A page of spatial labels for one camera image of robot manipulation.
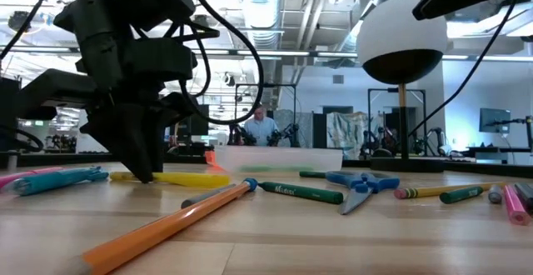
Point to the short green crayon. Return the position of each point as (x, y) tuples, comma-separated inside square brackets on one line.
[(462, 194)]

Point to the orange pencil blue cap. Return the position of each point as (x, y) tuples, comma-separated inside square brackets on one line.
[(166, 229)]

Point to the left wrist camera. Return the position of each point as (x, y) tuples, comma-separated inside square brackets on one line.
[(158, 64)]

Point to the orange box lid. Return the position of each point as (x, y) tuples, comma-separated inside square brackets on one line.
[(210, 158)]

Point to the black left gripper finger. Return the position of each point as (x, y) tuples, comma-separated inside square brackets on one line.
[(129, 141), (175, 108)]

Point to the teal multicolour pen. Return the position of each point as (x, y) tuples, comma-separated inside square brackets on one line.
[(50, 181)]

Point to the dark green crayon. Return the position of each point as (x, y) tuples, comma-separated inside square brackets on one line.
[(312, 174)]

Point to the green crayon white lettering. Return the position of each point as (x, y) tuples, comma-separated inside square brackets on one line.
[(304, 192)]

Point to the grey pencil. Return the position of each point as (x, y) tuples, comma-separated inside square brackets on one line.
[(204, 198)]

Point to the draped pale tarp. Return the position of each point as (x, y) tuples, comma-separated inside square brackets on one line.
[(347, 135)]

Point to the clear plastic supply box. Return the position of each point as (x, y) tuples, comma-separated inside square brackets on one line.
[(283, 156)]

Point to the yellow highlighter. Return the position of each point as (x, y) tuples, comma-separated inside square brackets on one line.
[(191, 180)]

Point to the grey marker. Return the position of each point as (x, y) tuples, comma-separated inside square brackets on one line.
[(495, 195)]

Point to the yellow pencil pink eraser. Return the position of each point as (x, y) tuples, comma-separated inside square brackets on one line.
[(441, 191)]

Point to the silver air duct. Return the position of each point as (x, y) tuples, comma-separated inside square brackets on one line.
[(262, 8)]

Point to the black metal rig frame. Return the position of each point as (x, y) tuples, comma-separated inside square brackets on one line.
[(266, 85), (395, 90)]

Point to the dark wall monitor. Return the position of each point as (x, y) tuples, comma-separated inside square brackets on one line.
[(494, 120)]

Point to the white globe lamp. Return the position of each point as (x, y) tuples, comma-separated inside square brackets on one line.
[(399, 29)]

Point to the green gel pen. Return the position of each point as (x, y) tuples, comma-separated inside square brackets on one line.
[(270, 168)]

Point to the person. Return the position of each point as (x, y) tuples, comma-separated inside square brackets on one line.
[(260, 131)]

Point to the pink pen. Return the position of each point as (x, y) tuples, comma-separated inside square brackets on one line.
[(25, 176)]

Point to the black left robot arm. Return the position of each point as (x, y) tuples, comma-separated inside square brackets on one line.
[(125, 0)]

